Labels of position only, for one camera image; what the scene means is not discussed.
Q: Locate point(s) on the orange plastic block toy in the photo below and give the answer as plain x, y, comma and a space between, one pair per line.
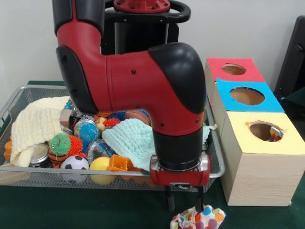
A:
118, 163

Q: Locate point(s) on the wooden box with three holes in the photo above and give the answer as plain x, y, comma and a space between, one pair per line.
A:
257, 176

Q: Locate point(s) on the small soccer ball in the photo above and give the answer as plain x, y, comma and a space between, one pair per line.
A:
74, 163

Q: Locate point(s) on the dark green table cloth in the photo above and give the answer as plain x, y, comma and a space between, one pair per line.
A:
71, 210

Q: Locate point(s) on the blue spiky ball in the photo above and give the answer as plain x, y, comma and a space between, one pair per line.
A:
118, 116

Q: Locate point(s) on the blue globe ball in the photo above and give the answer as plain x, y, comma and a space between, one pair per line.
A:
87, 133

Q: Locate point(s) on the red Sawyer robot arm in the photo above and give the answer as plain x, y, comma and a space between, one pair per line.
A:
133, 90

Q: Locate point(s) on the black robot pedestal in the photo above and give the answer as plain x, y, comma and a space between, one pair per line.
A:
143, 23

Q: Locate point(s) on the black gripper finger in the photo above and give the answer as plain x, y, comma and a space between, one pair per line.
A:
200, 198
170, 198

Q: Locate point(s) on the small brown football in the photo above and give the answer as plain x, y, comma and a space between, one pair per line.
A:
137, 117

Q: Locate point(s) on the cream white cloth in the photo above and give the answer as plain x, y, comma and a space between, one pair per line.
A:
33, 121

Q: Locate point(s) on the light blue cloth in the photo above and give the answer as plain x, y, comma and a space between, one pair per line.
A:
128, 138

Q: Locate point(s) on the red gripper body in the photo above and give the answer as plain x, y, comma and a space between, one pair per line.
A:
162, 177

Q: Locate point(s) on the multicolour spotted cloth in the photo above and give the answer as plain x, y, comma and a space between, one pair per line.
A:
209, 219
276, 135

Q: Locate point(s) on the clear mesh bin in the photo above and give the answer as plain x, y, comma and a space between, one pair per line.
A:
35, 179

